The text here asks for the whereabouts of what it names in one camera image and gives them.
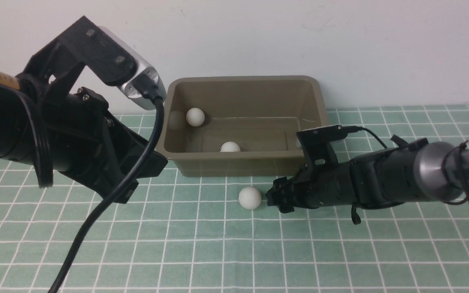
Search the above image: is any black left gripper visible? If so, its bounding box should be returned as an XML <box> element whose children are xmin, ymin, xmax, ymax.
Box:
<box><xmin>23</xmin><ymin>87</ymin><xmax>169</xmax><ymax>204</ymax></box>

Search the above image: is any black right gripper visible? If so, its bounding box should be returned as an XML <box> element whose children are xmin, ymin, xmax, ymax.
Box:
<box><xmin>265</xmin><ymin>162</ymin><xmax>355</xmax><ymax>213</ymax></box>

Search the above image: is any white ping-pong ball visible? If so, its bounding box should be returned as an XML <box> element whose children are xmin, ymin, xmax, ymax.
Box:
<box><xmin>220</xmin><ymin>141</ymin><xmax>241</xmax><ymax>152</ymax></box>
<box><xmin>186</xmin><ymin>107</ymin><xmax>206</xmax><ymax>127</ymax></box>
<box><xmin>238</xmin><ymin>186</ymin><xmax>262</xmax><ymax>210</ymax></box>

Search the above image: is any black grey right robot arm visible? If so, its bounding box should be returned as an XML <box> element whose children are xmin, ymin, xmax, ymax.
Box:
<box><xmin>265</xmin><ymin>139</ymin><xmax>469</xmax><ymax>213</ymax></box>

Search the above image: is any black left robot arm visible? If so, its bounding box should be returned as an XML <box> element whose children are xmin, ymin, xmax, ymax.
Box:
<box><xmin>0</xmin><ymin>72</ymin><xmax>148</xmax><ymax>198</ymax></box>

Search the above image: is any olive green plastic bin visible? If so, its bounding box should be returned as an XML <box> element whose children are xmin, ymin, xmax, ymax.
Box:
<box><xmin>156</xmin><ymin>76</ymin><xmax>331</xmax><ymax>177</ymax></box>

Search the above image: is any green checkered table cloth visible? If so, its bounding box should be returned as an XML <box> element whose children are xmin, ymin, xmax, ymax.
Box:
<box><xmin>0</xmin><ymin>104</ymin><xmax>469</xmax><ymax>293</ymax></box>

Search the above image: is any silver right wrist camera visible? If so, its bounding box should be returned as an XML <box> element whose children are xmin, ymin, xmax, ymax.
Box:
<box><xmin>296</xmin><ymin>125</ymin><xmax>348</xmax><ymax>141</ymax></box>

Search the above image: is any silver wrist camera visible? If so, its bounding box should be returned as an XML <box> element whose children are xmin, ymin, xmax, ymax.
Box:
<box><xmin>99</xmin><ymin>26</ymin><xmax>167</xmax><ymax>111</ymax></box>
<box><xmin>296</xmin><ymin>125</ymin><xmax>348</xmax><ymax>141</ymax></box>

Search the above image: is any black left camera cable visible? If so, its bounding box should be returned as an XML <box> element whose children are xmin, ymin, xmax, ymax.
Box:
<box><xmin>47</xmin><ymin>79</ymin><xmax>166</xmax><ymax>293</ymax></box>

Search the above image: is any black camera cable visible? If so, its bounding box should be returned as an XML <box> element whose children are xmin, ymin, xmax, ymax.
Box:
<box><xmin>342</xmin><ymin>126</ymin><xmax>469</xmax><ymax>261</ymax></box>
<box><xmin>47</xmin><ymin>79</ymin><xmax>166</xmax><ymax>293</ymax></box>

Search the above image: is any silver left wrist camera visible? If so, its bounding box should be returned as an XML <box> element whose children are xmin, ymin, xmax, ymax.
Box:
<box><xmin>99</xmin><ymin>26</ymin><xmax>167</xmax><ymax>111</ymax></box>

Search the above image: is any black right camera cable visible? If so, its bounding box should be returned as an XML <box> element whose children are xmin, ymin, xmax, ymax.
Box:
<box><xmin>342</xmin><ymin>126</ymin><xmax>469</xmax><ymax>261</ymax></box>

